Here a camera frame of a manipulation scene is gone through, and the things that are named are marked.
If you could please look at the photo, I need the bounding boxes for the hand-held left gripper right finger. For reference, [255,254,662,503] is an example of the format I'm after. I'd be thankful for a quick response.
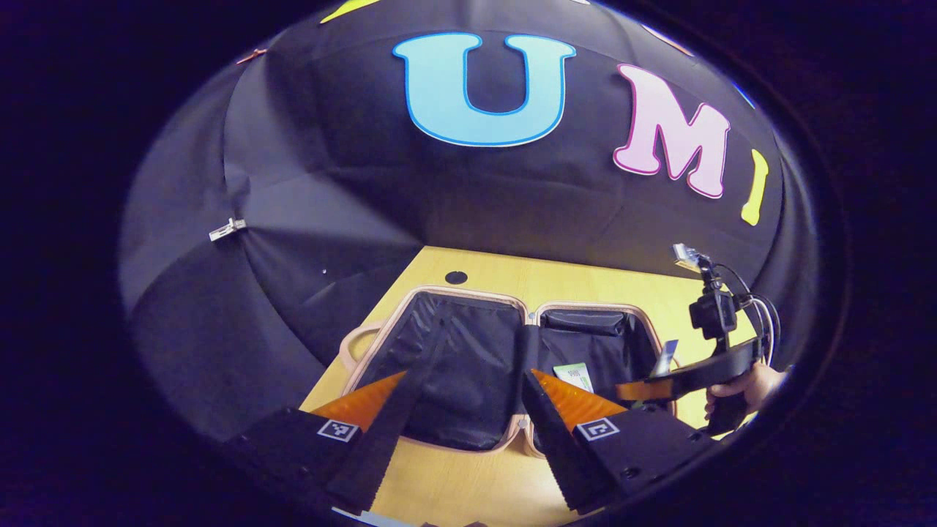
[521,368,717,515]

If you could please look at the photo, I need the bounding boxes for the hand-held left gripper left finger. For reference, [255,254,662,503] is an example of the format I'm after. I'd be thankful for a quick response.
[223,370,425,515]

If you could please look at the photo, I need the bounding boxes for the small white tube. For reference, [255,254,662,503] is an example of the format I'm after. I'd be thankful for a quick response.
[654,339,680,378]

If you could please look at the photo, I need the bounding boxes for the white tube with green label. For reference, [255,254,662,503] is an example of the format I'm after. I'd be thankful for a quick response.
[553,362,595,392]

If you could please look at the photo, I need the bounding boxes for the pink suitcase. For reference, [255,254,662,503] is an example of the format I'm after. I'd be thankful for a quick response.
[340,285,678,458]

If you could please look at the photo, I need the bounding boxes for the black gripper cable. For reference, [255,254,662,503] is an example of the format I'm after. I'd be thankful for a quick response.
[714,262,783,367]

